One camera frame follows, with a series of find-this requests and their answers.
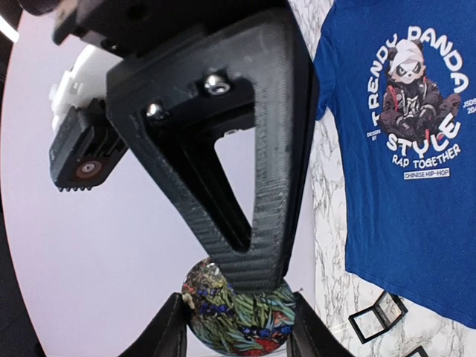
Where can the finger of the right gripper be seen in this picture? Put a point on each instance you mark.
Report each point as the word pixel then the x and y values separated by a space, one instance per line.
pixel 172 106
pixel 305 91

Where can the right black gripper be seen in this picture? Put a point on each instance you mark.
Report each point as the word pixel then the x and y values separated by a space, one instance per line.
pixel 123 28

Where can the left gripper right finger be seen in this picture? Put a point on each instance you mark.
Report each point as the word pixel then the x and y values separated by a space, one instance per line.
pixel 310 337

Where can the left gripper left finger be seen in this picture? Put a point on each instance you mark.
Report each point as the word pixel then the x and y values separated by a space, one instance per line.
pixel 166 333

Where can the round floral brooch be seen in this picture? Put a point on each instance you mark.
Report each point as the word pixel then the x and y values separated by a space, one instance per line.
pixel 232 323

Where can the blue panda t-shirt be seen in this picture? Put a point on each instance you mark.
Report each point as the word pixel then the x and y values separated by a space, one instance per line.
pixel 399 79

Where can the black display box with brooch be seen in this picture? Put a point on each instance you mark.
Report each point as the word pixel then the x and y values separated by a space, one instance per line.
pixel 379 318

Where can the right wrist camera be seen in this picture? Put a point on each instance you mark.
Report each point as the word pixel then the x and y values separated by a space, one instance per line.
pixel 86 148

